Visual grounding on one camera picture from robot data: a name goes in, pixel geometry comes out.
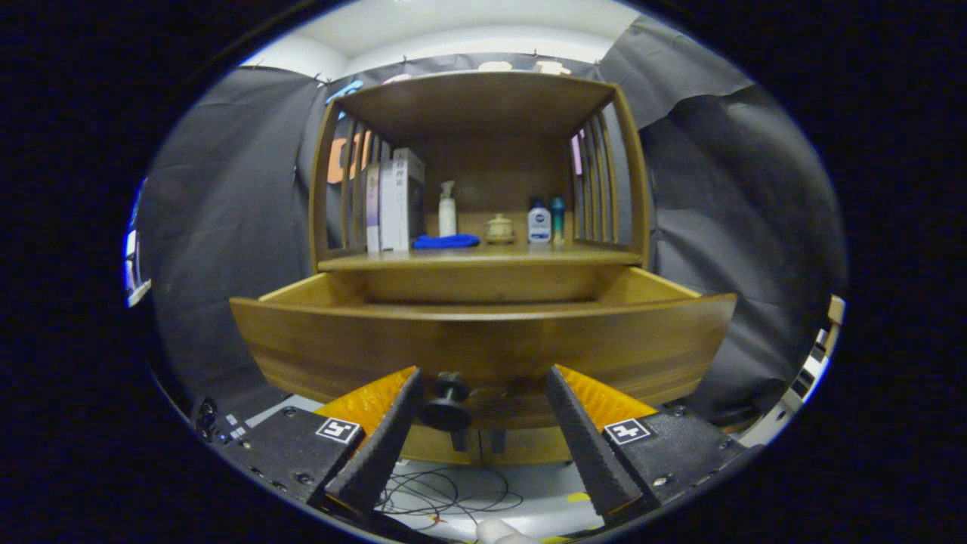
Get large white book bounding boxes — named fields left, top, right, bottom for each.
left=391, top=148, right=425, bottom=252

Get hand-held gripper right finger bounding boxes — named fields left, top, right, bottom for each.
left=545, top=365, right=758, bottom=518

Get blue folded cloth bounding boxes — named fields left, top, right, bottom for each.
left=412, top=233, right=481, bottom=250

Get beige lidded tea bowl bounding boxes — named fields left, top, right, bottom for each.
left=483, top=214, right=517, bottom=245

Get thin white book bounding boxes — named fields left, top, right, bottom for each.
left=379, top=155, right=394, bottom=252

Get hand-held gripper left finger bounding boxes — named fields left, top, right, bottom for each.
left=212, top=366, right=425, bottom=515

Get white pump bottle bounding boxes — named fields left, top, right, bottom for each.
left=438, top=180, right=459, bottom=237

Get white bottle with blue cap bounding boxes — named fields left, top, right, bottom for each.
left=527, top=198, right=552, bottom=244

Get wooden drawer with black knob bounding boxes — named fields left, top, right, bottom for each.
left=229, top=266, right=737, bottom=433

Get thin purple book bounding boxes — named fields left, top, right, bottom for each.
left=366, top=162, right=382, bottom=254

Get wooden cabinet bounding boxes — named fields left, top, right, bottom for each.
left=308, top=70, right=652, bottom=465

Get wooden countertop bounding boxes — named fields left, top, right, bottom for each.
left=317, top=242, right=644, bottom=273

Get thin black floor cables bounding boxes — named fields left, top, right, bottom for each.
left=378, top=465, right=526, bottom=530

